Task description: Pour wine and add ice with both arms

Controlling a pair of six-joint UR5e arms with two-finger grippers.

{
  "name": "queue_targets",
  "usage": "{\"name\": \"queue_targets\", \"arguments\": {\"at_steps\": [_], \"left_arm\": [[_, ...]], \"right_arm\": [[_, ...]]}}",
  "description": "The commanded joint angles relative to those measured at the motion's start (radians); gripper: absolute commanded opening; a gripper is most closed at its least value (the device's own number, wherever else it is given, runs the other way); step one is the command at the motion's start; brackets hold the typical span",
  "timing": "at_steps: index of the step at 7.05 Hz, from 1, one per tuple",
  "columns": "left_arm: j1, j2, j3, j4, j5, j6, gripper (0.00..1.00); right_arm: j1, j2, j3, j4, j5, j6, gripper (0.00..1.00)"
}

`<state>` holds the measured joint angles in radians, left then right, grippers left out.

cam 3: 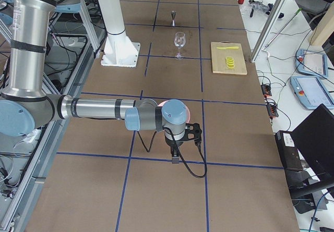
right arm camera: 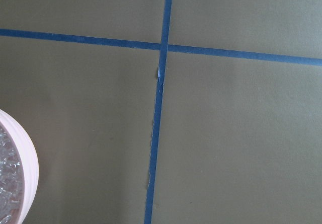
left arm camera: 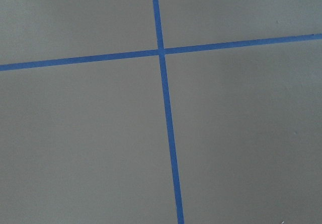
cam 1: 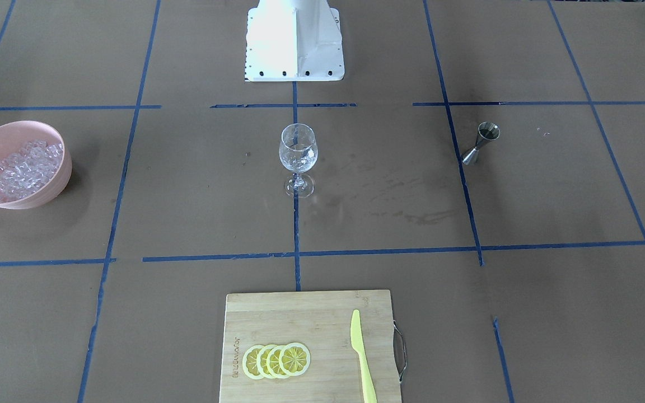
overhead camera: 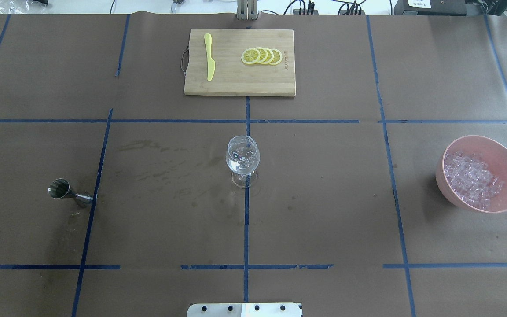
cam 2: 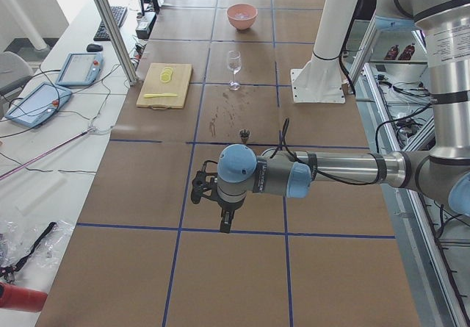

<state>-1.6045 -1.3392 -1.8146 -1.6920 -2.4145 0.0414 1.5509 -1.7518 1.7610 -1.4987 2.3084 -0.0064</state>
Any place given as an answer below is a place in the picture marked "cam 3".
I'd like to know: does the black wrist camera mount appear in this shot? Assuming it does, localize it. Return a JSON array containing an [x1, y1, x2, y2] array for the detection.
[[181, 123, 202, 146]]

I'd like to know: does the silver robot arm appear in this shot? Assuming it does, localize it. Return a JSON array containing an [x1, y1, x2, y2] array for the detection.
[[1, 0, 190, 163]]

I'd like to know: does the wooden cutting board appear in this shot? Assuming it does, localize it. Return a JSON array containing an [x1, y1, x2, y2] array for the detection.
[[211, 42, 247, 75]]

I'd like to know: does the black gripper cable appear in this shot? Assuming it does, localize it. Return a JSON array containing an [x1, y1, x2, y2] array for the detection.
[[136, 126, 208, 178]]

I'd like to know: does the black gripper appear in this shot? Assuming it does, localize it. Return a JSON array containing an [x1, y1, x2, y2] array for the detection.
[[165, 137, 181, 164]]

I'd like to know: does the white camera post with base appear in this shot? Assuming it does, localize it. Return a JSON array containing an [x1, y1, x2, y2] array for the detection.
[[98, 0, 140, 68]]

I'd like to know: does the wooden plank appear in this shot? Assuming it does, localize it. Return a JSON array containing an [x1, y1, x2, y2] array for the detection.
[[309, 3, 333, 46]]

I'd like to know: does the black monitor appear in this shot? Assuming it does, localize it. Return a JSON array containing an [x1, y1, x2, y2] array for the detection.
[[291, 104, 333, 180]]

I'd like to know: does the blue teach pendant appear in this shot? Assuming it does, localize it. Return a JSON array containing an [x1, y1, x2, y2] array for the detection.
[[295, 48, 328, 78], [290, 76, 333, 110]]

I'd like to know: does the green handled reach grabber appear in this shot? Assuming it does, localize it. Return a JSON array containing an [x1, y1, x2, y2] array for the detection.
[[263, 7, 303, 52]]

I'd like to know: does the aluminium frame post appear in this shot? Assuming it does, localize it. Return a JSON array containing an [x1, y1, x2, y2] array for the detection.
[[250, 0, 286, 63]]

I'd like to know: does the orange black connector strip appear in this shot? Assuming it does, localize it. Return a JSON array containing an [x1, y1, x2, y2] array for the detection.
[[261, 83, 279, 119]]

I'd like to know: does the yellow plastic knife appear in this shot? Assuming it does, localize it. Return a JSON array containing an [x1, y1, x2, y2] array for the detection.
[[216, 46, 239, 50]]

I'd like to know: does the steel double jigger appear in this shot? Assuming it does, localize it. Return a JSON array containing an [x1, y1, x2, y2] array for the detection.
[[171, 11, 176, 27]]

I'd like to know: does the black box with label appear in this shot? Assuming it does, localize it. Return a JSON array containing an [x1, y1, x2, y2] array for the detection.
[[275, 130, 303, 172]]

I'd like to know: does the clear wine glass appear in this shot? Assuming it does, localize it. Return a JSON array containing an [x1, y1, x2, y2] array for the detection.
[[174, 32, 186, 60]]

